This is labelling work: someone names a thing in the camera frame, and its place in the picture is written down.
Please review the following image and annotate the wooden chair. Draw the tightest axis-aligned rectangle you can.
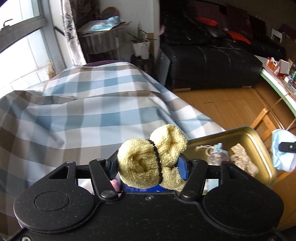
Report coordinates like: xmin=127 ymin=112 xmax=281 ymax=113
xmin=249 ymin=107 xmax=296 ymax=186

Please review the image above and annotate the beige knitted cloth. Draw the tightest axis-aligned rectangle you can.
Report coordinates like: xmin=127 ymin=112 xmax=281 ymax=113
xmin=230 ymin=143 xmax=259 ymax=177

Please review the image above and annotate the dark plant stool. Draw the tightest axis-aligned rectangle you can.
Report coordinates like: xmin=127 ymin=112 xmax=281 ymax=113
xmin=130 ymin=53 xmax=154 ymax=75

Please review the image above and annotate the grey round side table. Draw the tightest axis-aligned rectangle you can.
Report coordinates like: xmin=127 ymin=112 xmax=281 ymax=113
xmin=77 ymin=21 xmax=130 ymax=63

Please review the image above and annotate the blue Tempo tissue pack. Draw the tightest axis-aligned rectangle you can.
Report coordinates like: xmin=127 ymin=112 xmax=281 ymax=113
xmin=121 ymin=181 xmax=170 ymax=193

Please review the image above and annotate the black leather sofa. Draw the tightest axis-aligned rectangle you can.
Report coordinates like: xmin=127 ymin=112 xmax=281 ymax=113
xmin=159 ymin=1 xmax=287 ymax=90

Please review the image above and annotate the light blue face mask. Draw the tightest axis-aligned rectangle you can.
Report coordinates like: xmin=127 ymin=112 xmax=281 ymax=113
xmin=271 ymin=129 xmax=295 ymax=172

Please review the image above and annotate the patterned curtain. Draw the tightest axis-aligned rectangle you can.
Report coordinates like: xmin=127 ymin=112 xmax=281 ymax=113
xmin=61 ymin=0 xmax=86 ymax=65

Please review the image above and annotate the gold metal tin tray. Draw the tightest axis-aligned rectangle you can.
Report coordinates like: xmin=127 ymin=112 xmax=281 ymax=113
xmin=182 ymin=126 xmax=278 ymax=187

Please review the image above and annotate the pink cloth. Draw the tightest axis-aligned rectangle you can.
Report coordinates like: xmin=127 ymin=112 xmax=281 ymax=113
xmin=110 ymin=179 xmax=121 ymax=197

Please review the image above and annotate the mesh potpourri sachet bag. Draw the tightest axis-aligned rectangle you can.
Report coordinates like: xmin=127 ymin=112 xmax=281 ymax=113
xmin=195 ymin=143 xmax=230 ymax=166

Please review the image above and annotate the red cushion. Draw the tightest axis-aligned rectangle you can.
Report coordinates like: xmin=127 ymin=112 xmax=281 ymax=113
xmin=226 ymin=31 xmax=251 ymax=45

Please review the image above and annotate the plaid checkered cloth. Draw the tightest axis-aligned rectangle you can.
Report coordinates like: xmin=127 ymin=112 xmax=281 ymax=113
xmin=0 ymin=60 xmax=226 ymax=218

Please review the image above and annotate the white potted plant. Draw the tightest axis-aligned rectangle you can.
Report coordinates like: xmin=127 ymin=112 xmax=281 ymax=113
xmin=127 ymin=21 xmax=156 ymax=60

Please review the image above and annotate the green edged desk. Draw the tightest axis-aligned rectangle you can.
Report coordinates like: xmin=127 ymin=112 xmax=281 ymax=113
xmin=255 ymin=55 xmax=295 ymax=115

